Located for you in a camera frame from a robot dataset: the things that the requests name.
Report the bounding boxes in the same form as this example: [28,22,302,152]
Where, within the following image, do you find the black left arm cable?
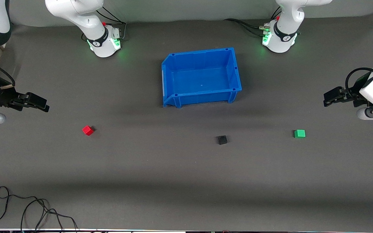
[345,67,373,98]

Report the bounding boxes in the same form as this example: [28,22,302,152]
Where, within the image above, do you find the loose black cable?
[0,186,79,232]

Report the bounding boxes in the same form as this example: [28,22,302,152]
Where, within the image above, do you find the black right arm base cables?
[96,6,128,41]

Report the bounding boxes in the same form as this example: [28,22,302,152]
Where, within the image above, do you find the blue plastic storage bin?
[161,47,242,108]

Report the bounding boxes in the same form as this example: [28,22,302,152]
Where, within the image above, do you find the black arm base cables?
[96,6,128,41]
[223,6,282,37]

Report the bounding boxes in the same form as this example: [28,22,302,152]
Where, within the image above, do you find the black left arm base cables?
[223,6,282,37]

